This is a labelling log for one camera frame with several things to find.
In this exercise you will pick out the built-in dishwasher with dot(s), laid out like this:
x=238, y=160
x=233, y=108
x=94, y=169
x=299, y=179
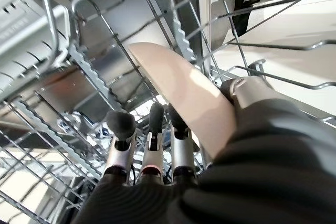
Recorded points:
x=118, y=58

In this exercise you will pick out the beige round plate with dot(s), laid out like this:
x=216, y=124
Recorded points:
x=183, y=90

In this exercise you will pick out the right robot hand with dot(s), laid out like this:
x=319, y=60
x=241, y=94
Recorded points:
x=262, y=169

